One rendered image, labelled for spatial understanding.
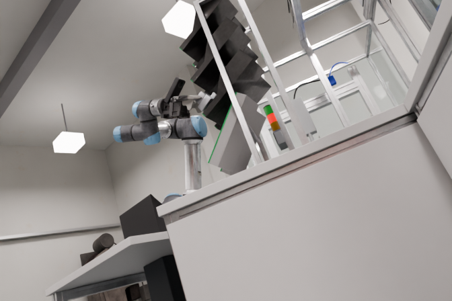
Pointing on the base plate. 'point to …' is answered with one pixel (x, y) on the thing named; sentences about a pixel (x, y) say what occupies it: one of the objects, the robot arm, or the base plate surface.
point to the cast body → (204, 100)
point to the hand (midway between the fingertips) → (202, 97)
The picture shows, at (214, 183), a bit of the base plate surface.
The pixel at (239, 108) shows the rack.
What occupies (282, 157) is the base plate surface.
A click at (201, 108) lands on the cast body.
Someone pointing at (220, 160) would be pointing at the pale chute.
